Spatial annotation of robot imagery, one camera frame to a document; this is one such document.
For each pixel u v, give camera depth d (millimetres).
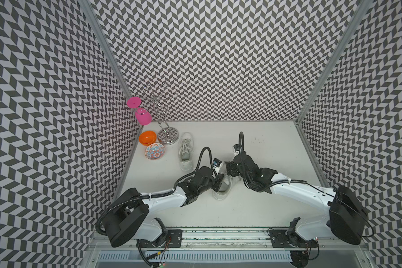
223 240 749
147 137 1049
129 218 415
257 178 597
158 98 769
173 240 722
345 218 414
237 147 707
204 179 634
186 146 929
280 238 737
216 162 723
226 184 809
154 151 1018
